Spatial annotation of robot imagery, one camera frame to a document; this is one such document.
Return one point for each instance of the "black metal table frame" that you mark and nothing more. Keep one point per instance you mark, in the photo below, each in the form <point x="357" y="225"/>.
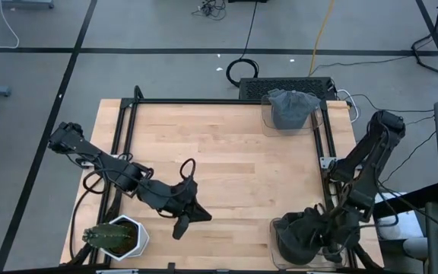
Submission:
<point x="204" y="101"/>

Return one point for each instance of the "black baseball cap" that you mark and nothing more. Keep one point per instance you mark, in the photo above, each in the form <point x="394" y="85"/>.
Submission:
<point x="299" y="236"/>

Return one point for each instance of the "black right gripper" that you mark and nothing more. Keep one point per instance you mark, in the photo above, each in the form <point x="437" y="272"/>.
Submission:
<point x="344" y="228"/>

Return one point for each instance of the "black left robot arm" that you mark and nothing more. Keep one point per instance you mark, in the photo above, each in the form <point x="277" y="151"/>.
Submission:
<point x="74" y="142"/>

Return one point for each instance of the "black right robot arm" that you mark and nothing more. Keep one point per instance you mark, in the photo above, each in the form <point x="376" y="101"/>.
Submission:
<point x="375" y="152"/>

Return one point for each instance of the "green cactus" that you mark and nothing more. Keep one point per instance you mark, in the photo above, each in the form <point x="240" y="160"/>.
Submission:
<point x="106" y="236"/>

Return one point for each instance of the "black perforated computer case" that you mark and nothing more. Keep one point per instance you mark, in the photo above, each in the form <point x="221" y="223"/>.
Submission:
<point x="253" y="89"/>

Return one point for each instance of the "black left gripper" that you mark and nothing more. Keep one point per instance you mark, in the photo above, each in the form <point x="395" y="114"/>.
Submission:
<point x="177" y="198"/>

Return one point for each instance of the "white hexagonal plant pot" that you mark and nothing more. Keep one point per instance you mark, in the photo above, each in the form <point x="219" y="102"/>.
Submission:
<point x="142" y="243"/>

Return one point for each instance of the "clear plastic bin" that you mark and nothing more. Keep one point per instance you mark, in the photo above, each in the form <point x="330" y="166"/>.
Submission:
<point x="266" y="125"/>
<point x="340" y="257"/>

